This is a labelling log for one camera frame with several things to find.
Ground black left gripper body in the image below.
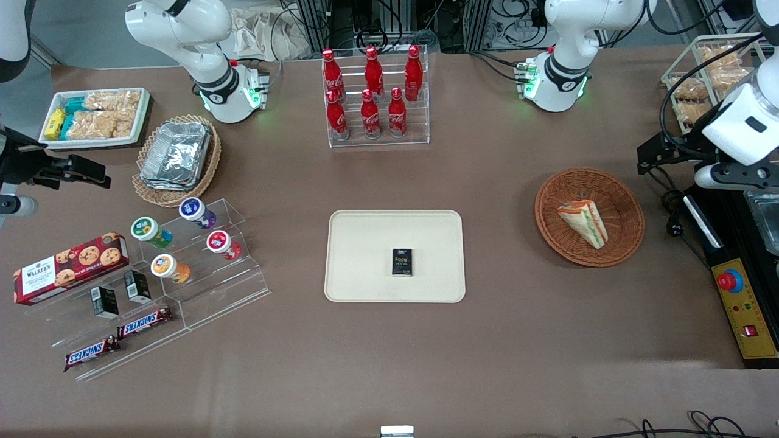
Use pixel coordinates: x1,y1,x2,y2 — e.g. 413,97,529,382
660,141,722,178

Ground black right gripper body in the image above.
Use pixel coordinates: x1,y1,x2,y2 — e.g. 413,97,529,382
0,127,75,190

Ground triangle sandwich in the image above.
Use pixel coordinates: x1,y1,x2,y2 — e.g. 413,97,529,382
556,199,609,249

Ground white rectangular snack tray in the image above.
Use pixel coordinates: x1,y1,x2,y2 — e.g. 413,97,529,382
38,88,154,150

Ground brown round wicker basket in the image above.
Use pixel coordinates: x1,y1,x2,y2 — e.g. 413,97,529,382
534,168,646,268

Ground light oval wicker basket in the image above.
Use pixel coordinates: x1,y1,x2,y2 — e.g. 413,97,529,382
132,114,222,208

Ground beige plastic serving tray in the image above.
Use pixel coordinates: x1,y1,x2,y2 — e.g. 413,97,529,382
324,210,467,304

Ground clear bag of crackers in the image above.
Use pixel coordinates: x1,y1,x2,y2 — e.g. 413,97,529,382
711,66,755,93
676,101,714,126
669,78,710,102
699,45,741,69

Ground rice cracker bags pile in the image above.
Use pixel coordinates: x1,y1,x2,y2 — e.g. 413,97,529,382
66,89,142,141

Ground teal snack packet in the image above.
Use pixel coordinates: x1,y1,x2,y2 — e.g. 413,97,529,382
60,97,88,140

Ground black appliance base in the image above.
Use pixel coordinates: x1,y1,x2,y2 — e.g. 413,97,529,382
683,182,779,370

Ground green lid snack cup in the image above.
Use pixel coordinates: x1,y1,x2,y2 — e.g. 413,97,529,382
130,216,173,249

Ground stack of foil trays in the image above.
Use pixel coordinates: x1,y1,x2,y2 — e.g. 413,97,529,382
140,121,212,192

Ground metal appliance pan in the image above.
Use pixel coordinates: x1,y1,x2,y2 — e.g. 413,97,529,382
744,191,779,256

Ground red Walkers cookie box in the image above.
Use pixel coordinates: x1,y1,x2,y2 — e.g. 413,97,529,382
13,232,131,307

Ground purple lid snack cup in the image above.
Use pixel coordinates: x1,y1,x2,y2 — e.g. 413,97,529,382
178,196,218,231

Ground small black carton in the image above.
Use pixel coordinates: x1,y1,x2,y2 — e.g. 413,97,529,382
123,269,152,304
91,285,121,321

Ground orange lid snack cup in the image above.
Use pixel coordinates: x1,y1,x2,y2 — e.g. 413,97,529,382
150,254,191,285

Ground red lid snack cup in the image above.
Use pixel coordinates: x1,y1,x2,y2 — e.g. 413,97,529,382
206,229,243,262

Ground yellow emergency stop control box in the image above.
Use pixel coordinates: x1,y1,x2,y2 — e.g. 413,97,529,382
710,258,779,361

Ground Snickers chocolate bar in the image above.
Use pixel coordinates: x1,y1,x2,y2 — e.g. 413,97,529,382
63,335,121,372
116,306,175,340

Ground clear acrylic stepped display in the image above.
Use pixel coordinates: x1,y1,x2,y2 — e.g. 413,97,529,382
24,198,272,383

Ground beige cloth bag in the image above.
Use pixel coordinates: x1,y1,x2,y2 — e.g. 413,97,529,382
230,5,308,61

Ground clear acrylic bottle rack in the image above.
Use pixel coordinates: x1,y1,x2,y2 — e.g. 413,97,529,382
321,44,431,148

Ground red cola bottle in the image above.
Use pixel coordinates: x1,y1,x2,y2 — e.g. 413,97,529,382
404,45,424,102
326,90,351,141
364,46,385,97
388,87,408,139
321,49,346,102
360,89,382,140

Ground black power cable with plug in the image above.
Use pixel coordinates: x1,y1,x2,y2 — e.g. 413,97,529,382
645,163,714,269

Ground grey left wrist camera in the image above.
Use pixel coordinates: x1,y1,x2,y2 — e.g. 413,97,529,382
694,162,779,191

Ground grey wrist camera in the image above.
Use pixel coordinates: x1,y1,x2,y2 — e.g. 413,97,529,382
694,162,779,191
0,195,39,218

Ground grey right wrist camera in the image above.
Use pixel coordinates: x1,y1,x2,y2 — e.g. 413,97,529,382
0,195,39,218

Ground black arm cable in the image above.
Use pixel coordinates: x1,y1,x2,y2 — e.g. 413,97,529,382
660,30,769,160

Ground white wire rack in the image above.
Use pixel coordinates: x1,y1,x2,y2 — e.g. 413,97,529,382
661,33,769,136

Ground black floor cables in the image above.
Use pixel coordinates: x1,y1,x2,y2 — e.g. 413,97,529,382
572,410,779,438

